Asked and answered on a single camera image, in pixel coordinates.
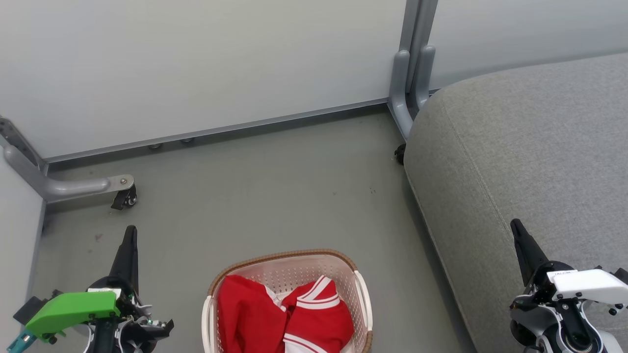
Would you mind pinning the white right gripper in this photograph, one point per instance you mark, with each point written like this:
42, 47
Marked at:
586, 284

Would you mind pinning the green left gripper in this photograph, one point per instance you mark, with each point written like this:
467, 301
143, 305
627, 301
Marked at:
73, 309

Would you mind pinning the red and white jersey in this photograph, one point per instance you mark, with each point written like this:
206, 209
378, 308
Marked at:
250, 318

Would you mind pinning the grey fabric sofa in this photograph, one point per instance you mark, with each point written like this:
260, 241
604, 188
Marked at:
530, 147

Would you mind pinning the black caster wheel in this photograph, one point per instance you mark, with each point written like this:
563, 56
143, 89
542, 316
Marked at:
401, 154
126, 198

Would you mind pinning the grey partition leg with plate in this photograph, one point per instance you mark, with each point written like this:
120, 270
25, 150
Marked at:
64, 186

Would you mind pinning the white basket with brown rim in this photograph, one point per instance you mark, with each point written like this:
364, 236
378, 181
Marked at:
289, 272

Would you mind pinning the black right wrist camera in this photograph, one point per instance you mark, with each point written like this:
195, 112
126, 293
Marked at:
622, 275

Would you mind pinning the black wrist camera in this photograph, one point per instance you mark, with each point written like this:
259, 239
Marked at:
622, 275
32, 304

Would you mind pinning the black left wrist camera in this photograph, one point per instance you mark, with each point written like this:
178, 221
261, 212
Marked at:
32, 304

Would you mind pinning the grey partition corner post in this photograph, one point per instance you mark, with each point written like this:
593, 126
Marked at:
409, 63

